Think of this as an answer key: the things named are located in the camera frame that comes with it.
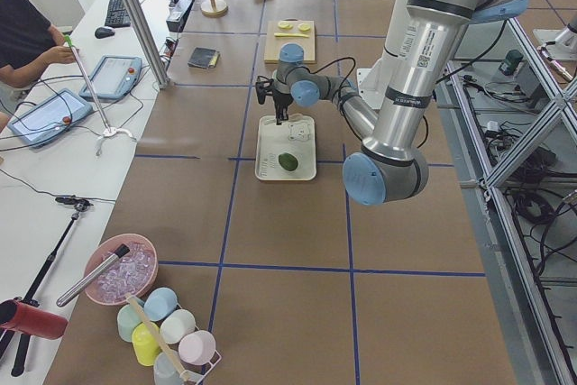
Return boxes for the yellow cup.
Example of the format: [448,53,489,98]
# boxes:
[132,323,161,367]

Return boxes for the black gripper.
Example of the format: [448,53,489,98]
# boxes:
[272,88,292,125]

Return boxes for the black tripod stick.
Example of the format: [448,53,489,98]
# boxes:
[10,195,94,378]

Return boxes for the cream bear serving tray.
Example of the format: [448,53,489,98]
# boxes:
[255,114,316,181]

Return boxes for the single lemon slice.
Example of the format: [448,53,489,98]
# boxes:
[277,21,293,30]

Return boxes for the aluminium frame post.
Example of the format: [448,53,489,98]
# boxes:
[123,0,169,89]

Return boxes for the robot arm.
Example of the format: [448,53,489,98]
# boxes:
[257,0,529,206]

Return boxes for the yellow plastic knife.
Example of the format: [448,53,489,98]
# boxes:
[273,32,310,38]

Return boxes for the far blue teach pendant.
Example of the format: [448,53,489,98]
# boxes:
[89,55,142,101]

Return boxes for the pink ice bowl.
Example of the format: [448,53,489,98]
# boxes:
[84,234,159,306]

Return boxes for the white cup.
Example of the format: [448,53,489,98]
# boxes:
[160,308,196,344]

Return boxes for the black computer mouse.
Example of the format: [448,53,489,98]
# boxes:
[94,26,115,39]

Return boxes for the metal muddler rod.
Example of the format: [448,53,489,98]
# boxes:
[56,243,130,307]

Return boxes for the wooden mug tree stand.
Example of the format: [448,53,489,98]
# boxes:
[200,0,228,18]

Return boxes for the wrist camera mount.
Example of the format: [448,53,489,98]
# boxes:
[254,76,274,105]

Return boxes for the upper lemon slice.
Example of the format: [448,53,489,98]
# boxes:
[298,23,311,32]

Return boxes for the wire cup rack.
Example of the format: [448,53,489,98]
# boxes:
[125,294,224,381]

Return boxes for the person forearm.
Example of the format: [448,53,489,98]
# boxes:
[1,37,57,87]

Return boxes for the clear grey cup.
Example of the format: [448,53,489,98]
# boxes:
[153,353,184,385]

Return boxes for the blue teach pendant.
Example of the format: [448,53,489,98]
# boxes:
[89,55,142,101]
[8,88,93,148]

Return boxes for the near blue teach pendant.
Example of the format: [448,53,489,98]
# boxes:
[8,88,93,148]

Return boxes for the green avocado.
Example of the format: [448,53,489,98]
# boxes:
[278,152,299,171]

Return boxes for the person hand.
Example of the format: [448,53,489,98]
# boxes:
[43,46,76,65]

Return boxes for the black keyboard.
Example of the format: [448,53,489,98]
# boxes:
[105,0,131,28]

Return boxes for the bamboo cutting board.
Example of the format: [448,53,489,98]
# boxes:
[264,19,316,64]

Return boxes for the red cylinder bottle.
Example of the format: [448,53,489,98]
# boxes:
[1,299,68,340]

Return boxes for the pink cup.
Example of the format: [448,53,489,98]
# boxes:
[178,330,216,365]

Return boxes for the grey folded cloth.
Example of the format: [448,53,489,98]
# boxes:
[188,47,220,69]

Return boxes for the green cup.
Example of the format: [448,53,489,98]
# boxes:
[116,304,142,343]

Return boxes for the blue cup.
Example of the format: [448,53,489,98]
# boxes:
[144,287,178,322]

